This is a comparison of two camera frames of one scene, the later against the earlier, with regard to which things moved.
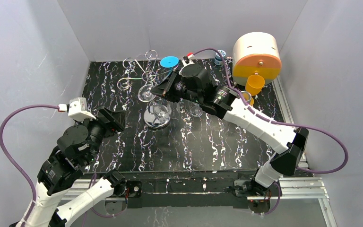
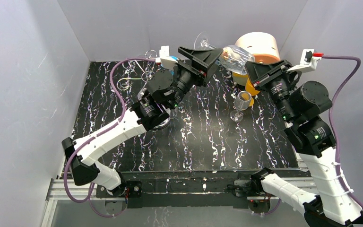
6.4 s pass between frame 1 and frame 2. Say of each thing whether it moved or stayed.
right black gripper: moved
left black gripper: moved
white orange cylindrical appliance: stayed
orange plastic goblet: stayed
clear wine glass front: stayed
